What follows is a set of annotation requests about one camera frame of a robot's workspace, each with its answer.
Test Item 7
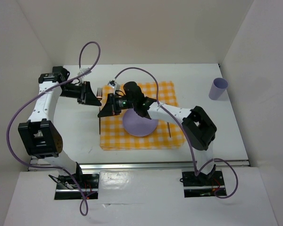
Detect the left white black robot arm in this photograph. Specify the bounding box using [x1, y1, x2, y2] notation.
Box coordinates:
[18, 66, 101, 188]

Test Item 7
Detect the yellow white checkered cloth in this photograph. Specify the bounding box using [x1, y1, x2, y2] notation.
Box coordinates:
[100, 81, 185, 151]

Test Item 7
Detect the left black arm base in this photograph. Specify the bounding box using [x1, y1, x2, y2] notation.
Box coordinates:
[49, 172, 100, 200]

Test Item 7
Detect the copper fork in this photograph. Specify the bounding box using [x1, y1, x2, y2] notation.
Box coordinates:
[96, 87, 103, 135]

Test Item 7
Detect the purple cable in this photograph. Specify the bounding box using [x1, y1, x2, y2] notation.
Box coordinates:
[6, 41, 101, 216]
[113, 67, 239, 200]

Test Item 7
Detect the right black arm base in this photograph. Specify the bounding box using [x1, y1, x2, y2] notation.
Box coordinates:
[179, 169, 227, 198]

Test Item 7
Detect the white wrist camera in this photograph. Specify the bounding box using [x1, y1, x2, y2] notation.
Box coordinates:
[108, 80, 120, 94]
[77, 67, 92, 78]

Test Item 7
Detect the purple plastic cup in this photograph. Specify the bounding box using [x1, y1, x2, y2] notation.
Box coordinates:
[208, 78, 228, 100]

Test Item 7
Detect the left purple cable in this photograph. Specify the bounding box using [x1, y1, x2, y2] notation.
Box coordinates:
[6, 41, 101, 216]

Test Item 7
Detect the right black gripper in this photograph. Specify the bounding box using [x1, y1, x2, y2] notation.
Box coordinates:
[98, 93, 136, 117]

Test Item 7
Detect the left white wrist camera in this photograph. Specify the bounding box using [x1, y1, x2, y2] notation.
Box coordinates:
[77, 67, 92, 78]

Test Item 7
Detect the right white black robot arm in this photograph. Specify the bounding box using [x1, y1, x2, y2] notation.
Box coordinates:
[98, 81, 217, 185]

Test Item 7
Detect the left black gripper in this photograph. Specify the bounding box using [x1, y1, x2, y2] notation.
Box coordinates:
[59, 81, 101, 106]

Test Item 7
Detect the purple plastic plate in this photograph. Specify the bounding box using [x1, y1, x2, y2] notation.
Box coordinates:
[122, 109, 158, 137]

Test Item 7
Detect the aluminium front rail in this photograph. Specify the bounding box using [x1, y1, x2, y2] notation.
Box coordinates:
[30, 158, 250, 171]

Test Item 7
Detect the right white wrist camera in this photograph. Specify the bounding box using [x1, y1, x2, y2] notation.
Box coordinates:
[108, 80, 120, 94]

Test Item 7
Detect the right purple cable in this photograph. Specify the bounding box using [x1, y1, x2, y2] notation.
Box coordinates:
[113, 67, 239, 200]

